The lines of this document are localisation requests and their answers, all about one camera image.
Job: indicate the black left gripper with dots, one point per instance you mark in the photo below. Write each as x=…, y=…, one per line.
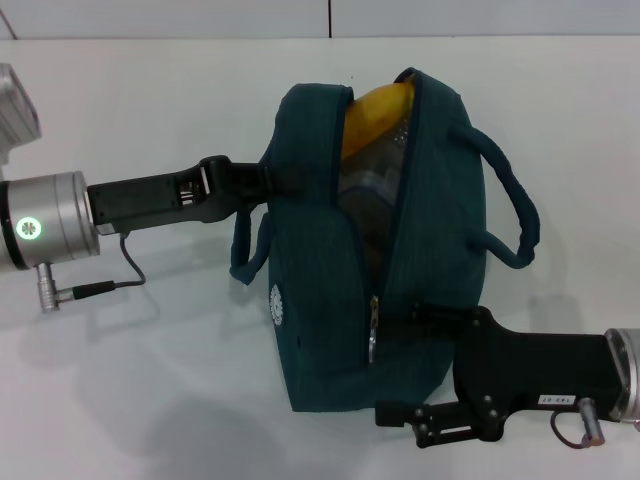
x=135, y=200

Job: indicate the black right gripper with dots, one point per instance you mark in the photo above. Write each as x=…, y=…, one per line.
x=540, y=370

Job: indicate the yellow toy banana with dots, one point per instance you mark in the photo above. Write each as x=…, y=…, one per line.
x=372, y=117

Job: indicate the dark teal insulated lunch bag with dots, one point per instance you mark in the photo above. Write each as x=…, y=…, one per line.
x=320, y=300

